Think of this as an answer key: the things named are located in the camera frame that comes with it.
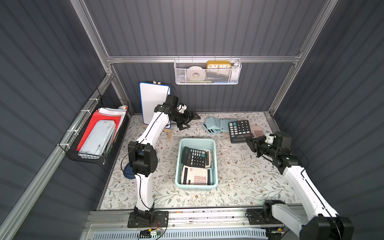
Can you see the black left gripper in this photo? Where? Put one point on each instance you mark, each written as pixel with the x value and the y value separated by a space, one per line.
pixel 184 118

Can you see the yellow clock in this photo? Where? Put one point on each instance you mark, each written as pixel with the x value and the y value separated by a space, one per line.
pixel 219 64

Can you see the mint green storage box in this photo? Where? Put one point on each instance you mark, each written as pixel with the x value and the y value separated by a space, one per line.
pixel 200 144

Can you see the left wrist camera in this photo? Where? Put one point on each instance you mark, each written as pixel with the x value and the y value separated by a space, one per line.
pixel 173 102

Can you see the black calculator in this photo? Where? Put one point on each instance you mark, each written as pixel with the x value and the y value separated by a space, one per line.
pixel 193 157
pixel 239 131

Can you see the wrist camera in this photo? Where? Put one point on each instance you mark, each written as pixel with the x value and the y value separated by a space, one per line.
pixel 270 139
pixel 173 102

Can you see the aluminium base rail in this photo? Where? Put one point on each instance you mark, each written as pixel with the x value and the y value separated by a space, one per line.
pixel 196 223

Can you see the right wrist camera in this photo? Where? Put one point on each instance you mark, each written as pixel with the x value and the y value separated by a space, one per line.
pixel 270 139

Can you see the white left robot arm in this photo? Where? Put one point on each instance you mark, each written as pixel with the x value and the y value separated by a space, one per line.
pixel 143 157

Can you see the navy blue glasses case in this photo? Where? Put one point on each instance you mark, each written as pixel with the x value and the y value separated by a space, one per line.
pixel 128 173

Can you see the white wire wall basket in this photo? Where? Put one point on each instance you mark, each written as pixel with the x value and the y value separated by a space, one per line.
pixel 213 76

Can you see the black wire side basket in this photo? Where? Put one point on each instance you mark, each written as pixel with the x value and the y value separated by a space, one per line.
pixel 71 140

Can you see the white tape roll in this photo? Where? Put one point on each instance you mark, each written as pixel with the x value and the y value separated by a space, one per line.
pixel 196 73

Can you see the red folder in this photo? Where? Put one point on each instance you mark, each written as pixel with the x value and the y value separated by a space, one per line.
pixel 95 118

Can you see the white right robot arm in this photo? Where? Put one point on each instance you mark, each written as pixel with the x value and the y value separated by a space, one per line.
pixel 322 221

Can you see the white papers in basket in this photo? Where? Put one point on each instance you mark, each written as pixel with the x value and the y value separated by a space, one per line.
pixel 120 111

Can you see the blue framed whiteboard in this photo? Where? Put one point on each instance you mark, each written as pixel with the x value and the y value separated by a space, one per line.
pixel 152 95

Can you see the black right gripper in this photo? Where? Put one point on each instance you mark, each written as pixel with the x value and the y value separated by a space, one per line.
pixel 256 144

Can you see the light grey pencil case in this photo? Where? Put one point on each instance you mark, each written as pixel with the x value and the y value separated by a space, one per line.
pixel 98 140

